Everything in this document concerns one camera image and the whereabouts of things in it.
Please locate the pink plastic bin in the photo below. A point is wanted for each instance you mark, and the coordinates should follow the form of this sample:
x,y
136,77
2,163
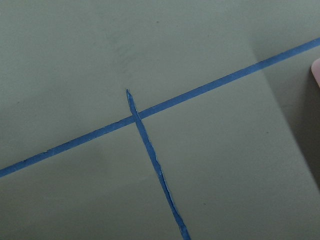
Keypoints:
x,y
315,70

